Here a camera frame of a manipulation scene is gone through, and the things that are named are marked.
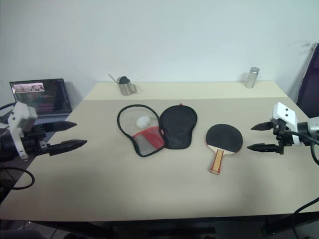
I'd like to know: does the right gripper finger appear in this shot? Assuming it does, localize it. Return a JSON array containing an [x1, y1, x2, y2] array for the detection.
[[251, 120, 275, 131], [247, 143, 279, 153]]

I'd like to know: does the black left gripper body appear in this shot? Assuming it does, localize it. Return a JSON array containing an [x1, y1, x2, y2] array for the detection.
[[22, 123, 54, 156]]

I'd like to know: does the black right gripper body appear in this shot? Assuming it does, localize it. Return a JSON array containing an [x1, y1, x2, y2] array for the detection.
[[270, 119, 295, 155]]

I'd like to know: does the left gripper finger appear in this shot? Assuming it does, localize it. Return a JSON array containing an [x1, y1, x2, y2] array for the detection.
[[44, 121, 78, 133], [47, 139, 88, 156]]

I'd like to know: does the black rubber table tennis paddle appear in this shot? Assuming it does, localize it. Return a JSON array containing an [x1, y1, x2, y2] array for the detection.
[[205, 123, 244, 175]]

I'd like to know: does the white fluffy pompom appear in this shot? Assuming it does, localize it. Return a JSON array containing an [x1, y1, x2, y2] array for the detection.
[[136, 116, 152, 129]]

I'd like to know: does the black red paddle case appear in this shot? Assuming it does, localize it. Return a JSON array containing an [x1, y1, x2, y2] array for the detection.
[[117, 102, 198, 158]]

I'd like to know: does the open laptop computer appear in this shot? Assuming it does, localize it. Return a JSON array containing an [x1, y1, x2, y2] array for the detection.
[[9, 78, 73, 125]]

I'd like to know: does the steel cylinder canister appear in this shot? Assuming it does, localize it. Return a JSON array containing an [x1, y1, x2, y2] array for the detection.
[[244, 66, 260, 89]]

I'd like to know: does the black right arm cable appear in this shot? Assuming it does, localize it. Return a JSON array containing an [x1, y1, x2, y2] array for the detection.
[[280, 129, 319, 165]]

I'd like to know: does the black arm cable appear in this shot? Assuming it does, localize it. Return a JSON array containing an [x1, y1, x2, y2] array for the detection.
[[0, 166, 35, 190], [280, 129, 319, 165]]

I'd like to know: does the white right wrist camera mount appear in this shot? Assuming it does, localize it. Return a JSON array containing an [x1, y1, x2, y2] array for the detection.
[[271, 102, 304, 146]]

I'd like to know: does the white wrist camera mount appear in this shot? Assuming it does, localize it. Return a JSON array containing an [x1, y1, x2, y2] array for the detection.
[[271, 102, 304, 146], [7, 101, 38, 159]]

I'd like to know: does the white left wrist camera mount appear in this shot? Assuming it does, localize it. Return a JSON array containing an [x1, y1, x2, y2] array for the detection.
[[7, 101, 38, 159]]

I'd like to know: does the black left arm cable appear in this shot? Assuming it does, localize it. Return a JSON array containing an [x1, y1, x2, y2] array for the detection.
[[0, 166, 35, 190]]

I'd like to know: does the steel mug with handle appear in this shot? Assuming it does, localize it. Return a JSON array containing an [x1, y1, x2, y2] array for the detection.
[[118, 79, 138, 96]]

